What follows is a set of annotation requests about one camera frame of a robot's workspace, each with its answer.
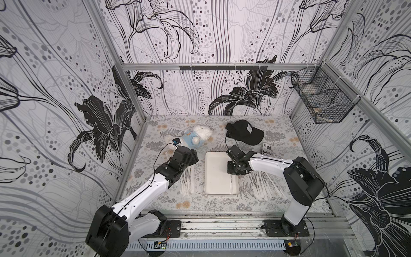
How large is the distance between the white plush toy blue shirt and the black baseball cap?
153 millimetres

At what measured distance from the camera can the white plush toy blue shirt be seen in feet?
3.13

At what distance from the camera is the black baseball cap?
1.06 metres
